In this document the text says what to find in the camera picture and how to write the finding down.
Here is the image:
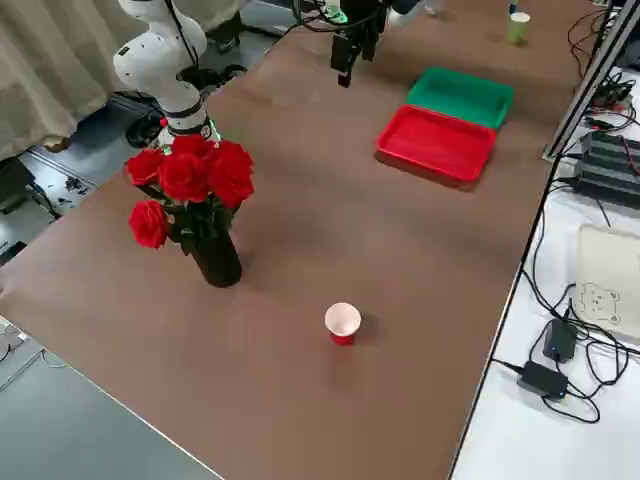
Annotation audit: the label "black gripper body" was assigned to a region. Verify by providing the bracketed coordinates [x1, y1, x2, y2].
[330, 0, 389, 89]

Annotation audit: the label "green paper cup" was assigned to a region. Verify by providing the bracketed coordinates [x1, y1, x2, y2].
[508, 11, 532, 45]

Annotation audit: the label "red paper cup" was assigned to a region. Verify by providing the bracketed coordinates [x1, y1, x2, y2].
[324, 301, 363, 347]

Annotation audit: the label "green plastic tray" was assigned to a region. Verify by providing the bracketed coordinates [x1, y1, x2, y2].
[406, 66, 516, 132]

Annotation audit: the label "red plastic tray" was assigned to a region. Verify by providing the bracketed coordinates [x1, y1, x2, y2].
[374, 103, 499, 184]

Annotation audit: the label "black caster base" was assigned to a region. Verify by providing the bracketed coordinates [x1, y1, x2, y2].
[177, 63, 250, 96]

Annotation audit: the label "red rose bouquet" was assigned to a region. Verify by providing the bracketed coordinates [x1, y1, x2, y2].
[124, 133, 256, 257]

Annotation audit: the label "black cylindrical vase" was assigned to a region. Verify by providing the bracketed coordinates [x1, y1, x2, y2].
[191, 232, 244, 289]

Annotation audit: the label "black ribbed power supply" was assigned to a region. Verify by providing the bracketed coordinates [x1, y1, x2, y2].
[573, 130, 640, 205]

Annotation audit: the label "beige curtain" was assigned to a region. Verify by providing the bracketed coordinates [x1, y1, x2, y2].
[0, 0, 154, 162]

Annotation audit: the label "white bear-print box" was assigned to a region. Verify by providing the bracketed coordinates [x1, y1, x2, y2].
[573, 223, 640, 347]

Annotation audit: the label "black power adapter blue light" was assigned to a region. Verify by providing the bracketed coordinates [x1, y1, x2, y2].
[542, 318, 579, 363]

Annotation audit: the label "black floor box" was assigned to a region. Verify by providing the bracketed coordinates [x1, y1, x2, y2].
[0, 160, 33, 215]

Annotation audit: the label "flat black power adapter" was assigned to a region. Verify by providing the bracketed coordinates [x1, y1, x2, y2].
[516, 360, 571, 401]

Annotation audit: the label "grey aluminium frame post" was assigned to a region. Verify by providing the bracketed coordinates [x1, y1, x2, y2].
[541, 0, 640, 162]

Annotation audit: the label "black coiled floor cable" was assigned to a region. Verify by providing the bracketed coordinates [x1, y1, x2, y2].
[124, 107, 170, 149]

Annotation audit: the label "tangled red black wires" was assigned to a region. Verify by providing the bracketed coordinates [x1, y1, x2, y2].
[584, 69, 640, 130]

